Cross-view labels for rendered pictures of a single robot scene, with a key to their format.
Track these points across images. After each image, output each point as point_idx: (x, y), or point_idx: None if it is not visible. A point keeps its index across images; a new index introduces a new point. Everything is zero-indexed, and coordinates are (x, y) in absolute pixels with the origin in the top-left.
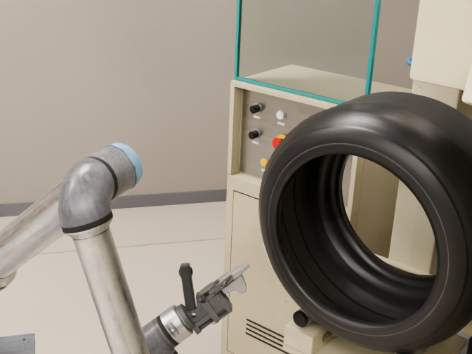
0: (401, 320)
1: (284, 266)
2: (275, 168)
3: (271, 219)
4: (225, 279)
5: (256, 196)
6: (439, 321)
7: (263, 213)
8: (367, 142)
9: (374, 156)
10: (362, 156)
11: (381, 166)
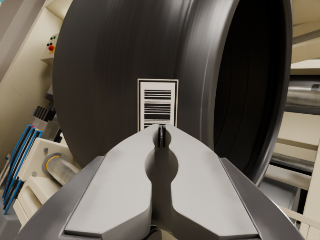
0: (254, 178)
1: (209, 130)
2: None
3: (223, 22)
4: (249, 181)
5: None
6: (266, 169)
7: (210, 0)
8: (291, 0)
9: (292, 17)
10: (291, 9)
11: (292, 28)
